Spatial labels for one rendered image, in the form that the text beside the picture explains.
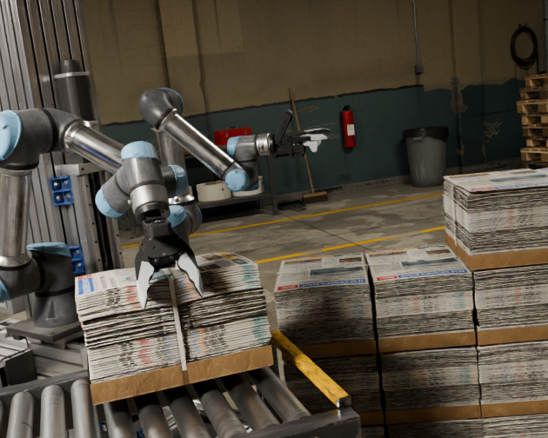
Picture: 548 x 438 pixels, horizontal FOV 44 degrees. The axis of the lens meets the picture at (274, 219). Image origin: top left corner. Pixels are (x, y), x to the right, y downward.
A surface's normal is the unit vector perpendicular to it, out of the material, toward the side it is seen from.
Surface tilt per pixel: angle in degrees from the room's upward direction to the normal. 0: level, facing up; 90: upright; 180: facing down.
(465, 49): 90
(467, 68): 90
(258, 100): 90
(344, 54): 90
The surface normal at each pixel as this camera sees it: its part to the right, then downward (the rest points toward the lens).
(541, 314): -0.06, 0.18
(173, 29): 0.31, 0.14
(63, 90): -0.58, 0.21
